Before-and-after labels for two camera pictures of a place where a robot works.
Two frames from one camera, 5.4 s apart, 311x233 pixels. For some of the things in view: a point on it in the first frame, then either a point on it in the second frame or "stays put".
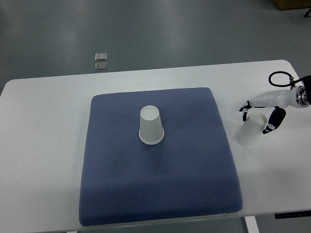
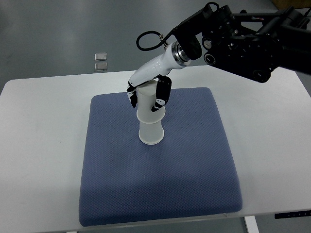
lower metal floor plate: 101,66 stays put
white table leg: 251,224 stays put
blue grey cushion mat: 191,172 stays put
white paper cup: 151,131 stays put
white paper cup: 249,133 -> 146,95
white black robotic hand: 297,97 -> 171,58
